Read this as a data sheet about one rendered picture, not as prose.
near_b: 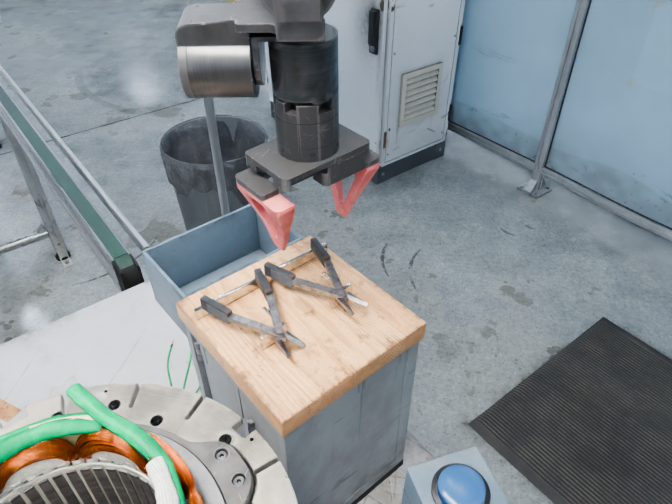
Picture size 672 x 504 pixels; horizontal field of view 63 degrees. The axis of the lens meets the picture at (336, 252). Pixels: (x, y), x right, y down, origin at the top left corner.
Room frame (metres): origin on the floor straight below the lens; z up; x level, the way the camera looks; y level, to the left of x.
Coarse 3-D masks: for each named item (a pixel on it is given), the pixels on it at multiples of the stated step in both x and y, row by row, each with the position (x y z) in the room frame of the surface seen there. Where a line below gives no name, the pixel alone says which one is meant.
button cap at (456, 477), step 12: (456, 468) 0.25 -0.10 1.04; (468, 468) 0.25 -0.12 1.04; (444, 480) 0.24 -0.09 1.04; (456, 480) 0.24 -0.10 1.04; (468, 480) 0.24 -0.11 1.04; (480, 480) 0.24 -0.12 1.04; (444, 492) 0.23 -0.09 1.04; (456, 492) 0.23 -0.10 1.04; (468, 492) 0.23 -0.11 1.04; (480, 492) 0.23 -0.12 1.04
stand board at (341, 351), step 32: (288, 256) 0.51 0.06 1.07; (224, 288) 0.46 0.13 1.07; (288, 288) 0.46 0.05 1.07; (192, 320) 0.41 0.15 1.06; (256, 320) 0.41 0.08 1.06; (288, 320) 0.41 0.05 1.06; (320, 320) 0.41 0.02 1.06; (352, 320) 0.41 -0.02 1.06; (384, 320) 0.41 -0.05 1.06; (416, 320) 0.41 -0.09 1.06; (224, 352) 0.36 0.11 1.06; (256, 352) 0.36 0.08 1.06; (320, 352) 0.36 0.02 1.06; (352, 352) 0.36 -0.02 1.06; (384, 352) 0.36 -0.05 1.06; (256, 384) 0.32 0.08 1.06; (288, 384) 0.32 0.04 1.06; (320, 384) 0.32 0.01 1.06; (352, 384) 0.34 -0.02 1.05; (288, 416) 0.29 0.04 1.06
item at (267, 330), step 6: (228, 318) 0.39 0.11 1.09; (234, 318) 0.39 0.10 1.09; (240, 318) 0.39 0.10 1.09; (246, 318) 0.39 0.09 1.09; (240, 324) 0.38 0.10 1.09; (246, 324) 0.38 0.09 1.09; (252, 324) 0.38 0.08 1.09; (258, 324) 0.38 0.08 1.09; (264, 324) 0.38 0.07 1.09; (258, 330) 0.37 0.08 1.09; (264, 330) 0.37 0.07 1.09; (270, 330) 0.37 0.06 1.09; (270, 336) 0.37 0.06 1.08
